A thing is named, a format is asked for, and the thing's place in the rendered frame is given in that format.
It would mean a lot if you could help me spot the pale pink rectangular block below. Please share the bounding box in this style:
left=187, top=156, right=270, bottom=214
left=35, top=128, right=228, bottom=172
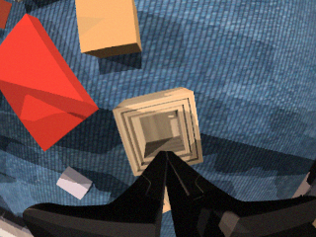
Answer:
left=56, top=167, right=93, bottom=199

